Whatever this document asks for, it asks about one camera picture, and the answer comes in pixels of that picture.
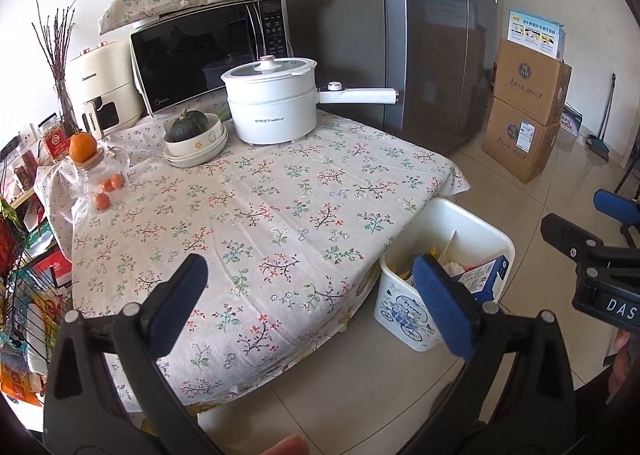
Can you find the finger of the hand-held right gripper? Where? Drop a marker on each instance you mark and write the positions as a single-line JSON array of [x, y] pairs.
[[617, 205], [570, 235]]

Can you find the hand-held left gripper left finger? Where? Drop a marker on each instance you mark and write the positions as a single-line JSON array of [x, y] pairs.
[[177, 305]]

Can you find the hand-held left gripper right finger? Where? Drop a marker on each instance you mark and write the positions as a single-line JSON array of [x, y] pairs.
[[445, 307]]

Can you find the paper ball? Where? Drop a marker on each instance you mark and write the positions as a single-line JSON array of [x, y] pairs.
[[452, 268]]

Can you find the white plastic bin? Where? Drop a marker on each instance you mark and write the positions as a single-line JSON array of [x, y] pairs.
[[395, 305]]

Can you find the pale yellow wrapper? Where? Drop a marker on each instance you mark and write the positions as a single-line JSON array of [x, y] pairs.
[[432, 252]]

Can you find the person's right hand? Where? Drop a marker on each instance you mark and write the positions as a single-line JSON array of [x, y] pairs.
[[625, 352]]

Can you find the person's left hand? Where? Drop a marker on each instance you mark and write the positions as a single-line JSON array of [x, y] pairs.
[[285, 446]]

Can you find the small blue white box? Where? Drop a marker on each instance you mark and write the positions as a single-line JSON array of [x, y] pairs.
[[571, 122]]

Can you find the brown cardboard box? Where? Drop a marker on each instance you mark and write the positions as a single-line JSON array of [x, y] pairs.
[[530, 80], [515, 145]]

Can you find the red snack box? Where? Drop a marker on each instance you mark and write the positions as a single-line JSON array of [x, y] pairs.
[[55, 267]]

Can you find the small tangerine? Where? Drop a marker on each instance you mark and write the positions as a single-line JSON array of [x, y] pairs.
[[104, 185], [102, 201], [118, 181]]

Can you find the stacked white bowls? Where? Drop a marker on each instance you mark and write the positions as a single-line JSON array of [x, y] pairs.
[[200, 161]]

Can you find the glass jar with wooden lid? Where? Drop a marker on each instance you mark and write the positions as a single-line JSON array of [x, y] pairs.
[[100, 170]]

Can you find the floral tablecloth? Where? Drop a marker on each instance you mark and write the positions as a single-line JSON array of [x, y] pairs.
[[300, 195]]

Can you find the cream floral bowl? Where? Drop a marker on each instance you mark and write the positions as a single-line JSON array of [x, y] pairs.
[[207, 137]]

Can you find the orange snack packet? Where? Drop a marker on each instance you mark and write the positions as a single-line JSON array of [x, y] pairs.
[[17, 387]]

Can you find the dark green squash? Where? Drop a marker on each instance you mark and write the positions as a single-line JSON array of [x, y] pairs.
[[187, 125]]

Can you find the large orange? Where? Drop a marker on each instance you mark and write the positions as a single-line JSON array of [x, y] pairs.
[[82, 146]]

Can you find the blue white printed box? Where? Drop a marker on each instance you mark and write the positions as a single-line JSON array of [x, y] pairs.
[[535, 35]]

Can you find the green vegetable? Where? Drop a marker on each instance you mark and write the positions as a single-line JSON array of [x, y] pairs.
[[225, 114]]

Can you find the red label jar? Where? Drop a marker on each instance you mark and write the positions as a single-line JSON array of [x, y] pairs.
[[55, 142]]

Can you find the white electric cooking pot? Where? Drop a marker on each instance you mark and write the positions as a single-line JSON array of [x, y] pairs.
[[270, 120]]

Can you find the grey refrigerator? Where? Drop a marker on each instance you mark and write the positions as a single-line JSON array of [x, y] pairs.
[[425, 60]]

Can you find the glass vase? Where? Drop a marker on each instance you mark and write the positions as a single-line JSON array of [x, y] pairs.
[[65, 105]]

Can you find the cream air fryer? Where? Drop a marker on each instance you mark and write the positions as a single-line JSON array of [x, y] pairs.
[[100, 80]]

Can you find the black microwave oven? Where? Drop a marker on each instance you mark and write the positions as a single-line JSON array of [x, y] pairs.
[[200, 50]]

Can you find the dried twigs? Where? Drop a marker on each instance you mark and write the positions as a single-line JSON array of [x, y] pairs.
[[57, 50]]

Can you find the black metal chair frame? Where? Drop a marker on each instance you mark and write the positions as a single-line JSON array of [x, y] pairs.
[[634, 160]]

